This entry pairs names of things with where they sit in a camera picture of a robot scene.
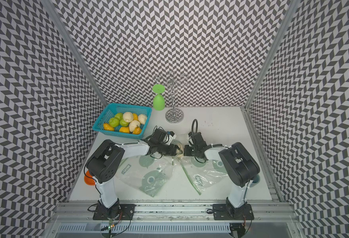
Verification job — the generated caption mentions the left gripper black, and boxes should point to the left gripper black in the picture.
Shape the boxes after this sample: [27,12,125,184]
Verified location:
[157,142,183,156]

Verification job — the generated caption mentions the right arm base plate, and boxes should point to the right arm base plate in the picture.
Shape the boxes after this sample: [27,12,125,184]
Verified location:
[212,203,255,221]

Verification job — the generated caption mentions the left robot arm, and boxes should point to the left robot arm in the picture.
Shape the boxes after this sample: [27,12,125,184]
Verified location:
[85,128,179,209]

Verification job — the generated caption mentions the green pear bag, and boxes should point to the green pear bag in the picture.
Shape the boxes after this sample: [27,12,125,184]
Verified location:
[115,113,123,121]
[108,117,120,128]
[120,119,129,127]

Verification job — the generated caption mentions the orange bowl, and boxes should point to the orange bowl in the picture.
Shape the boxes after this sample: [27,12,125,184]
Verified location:
[84,171,95,186]

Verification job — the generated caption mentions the aluminium front rail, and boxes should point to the aluminium front rail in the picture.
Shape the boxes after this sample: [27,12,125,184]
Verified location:
[51,200,298,222]

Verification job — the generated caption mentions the teal plastic basket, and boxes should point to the teal plastic basket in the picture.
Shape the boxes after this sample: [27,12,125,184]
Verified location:
[92,103,152,140]

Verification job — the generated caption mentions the chrome glass holder stand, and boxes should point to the chrome glass holder stand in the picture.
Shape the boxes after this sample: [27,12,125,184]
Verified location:
[153,71,189,124]

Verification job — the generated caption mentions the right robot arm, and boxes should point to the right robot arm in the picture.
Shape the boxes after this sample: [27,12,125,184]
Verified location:
[184,132,260,209]

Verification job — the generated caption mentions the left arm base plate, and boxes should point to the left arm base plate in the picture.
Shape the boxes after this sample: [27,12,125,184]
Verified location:
[92,203,136,221]

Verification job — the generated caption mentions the green plastic wine glass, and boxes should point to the green plastic wine glass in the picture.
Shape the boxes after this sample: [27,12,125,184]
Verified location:
[152,84,165,111]

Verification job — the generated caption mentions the grey-blue cup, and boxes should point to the grey-blue cup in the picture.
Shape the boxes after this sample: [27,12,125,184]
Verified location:
[250,174,261,187]

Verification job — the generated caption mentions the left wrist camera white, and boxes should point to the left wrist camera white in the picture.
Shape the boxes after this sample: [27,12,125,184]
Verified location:
[166,131,176,145]

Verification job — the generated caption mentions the zip-top bag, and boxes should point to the zip-top bag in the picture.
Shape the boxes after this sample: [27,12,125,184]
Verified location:
[116,155,175,197]
[179,156,228,195]
[171,140,190,167]

